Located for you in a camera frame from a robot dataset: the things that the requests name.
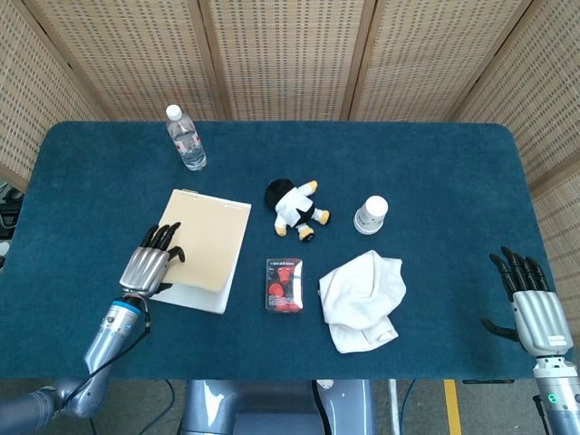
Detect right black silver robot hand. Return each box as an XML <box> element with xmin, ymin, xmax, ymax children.
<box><xmin>480</xmin><ymin>246</ymin><xmax>573</xmax><ymax>358</ymax></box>

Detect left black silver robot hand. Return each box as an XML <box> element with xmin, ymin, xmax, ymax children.
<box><xmin>118</xmin><ymin>221</ymin><xmax>187</xmax><ymax>303</ymax></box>

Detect tan cover notepad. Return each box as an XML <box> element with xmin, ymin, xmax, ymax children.
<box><xmin>149</xmin><ymin>188</ymin><xmax>253</xmax><ymax>315</ymax></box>

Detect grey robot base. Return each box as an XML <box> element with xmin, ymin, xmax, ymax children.
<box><xmin>179</xmin><ymin>379</ymin><xmax>377</xmax><ymax>435</ymax></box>

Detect clear plastic water bottle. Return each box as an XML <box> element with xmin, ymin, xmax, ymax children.
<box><xmin>165</xmin><ymin>104</ymin><xmax>208</xmax><ymax>172</ymax></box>

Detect black red card box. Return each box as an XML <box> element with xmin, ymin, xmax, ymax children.
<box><xmin>265</xmin><ymin>257</ymin><xmax>305</xmax><ymax>314</ymax></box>

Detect black equipment pile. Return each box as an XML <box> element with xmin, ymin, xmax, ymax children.
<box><xmin>0</xmin><ymin>179</ymin><xmax>26</xmax><ymax>268</ymax></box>

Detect black white plush doll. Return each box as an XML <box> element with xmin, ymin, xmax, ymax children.
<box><xmin>264</xmin><ymin>179</ymin><xmax>332</xmax><ymax>245</ymax></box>

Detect white metal pole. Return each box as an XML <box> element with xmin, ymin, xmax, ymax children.
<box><xmin>387</xmin><ymin>379</ymin><xmax>402</xmax><ymax>435</ymax></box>

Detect crumpled white cloth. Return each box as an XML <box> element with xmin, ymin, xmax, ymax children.
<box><xmin>318</xmin><ymin>249</ymin><xmax>408</xmax><ymax>354</ymax></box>

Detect dark teal table mat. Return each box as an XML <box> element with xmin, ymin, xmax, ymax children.
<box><xmin>0</xmin><ymin>121</ymin><xmax>552</xmax><ymax>381</ymax></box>

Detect white paper cup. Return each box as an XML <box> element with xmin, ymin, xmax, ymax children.
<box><xmin>353</xmin><ymin>195</ymin><xmax>390</xmax><ymax>236</ymax></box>

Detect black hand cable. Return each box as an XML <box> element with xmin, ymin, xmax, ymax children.
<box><xmin>63</xmin><ymin>296</ymin><xmax>153</xmax><ymax>409</ymax></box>

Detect blue floor cable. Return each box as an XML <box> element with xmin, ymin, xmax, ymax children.
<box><xmin>90</xmin><ymin>379</ymin><xmax>177</xmax><ymax>435</ymax></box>
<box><xmin>400</xmin><ymin>379</ymin><xmax>418</xmax><ymax>435</ymax></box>

